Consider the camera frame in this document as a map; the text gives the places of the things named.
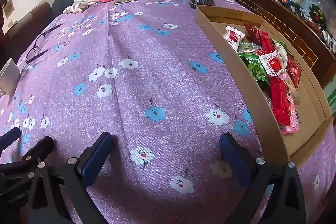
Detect green white box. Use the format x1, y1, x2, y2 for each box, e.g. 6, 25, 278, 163
324, 85, 336, 109

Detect brown chair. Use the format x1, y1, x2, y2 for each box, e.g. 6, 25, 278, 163
4, 2, 51, 54

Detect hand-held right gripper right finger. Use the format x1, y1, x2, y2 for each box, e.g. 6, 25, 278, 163
219, 132, 307, 224

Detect cardboard box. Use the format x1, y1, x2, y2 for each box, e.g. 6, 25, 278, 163
195, 5, 334, 161

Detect wooden cabinet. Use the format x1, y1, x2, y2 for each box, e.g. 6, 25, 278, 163
218, 0, 336, 88

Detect pink cartoon snack packet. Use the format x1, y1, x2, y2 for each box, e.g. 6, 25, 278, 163
280, 109, 300, 135

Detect dark framed eyeglasses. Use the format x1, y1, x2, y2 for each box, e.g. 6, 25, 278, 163
26, 23, 71, 65

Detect white crumpled cloth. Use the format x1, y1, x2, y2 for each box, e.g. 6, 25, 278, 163
62, 0, 100, 14

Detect purple floral tablecloth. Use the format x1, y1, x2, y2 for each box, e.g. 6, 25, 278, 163
0, 0, 336, 224

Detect small wall plaque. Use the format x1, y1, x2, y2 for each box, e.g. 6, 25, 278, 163
1, 1, 14, 18

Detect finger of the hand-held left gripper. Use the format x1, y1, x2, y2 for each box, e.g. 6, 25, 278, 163
0, 127, 21, 153
0, 135, 55, 178

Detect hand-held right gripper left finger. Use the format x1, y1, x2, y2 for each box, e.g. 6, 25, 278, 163
26, 132, 113, 224

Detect pile of snack packets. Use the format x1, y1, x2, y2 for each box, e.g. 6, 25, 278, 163
223, 23, 302, 135

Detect pile of assorted clutter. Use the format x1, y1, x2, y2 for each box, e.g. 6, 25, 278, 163
256, 0, 336, 54

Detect white mug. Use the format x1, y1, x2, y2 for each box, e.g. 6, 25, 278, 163
0, 58, 21, 96

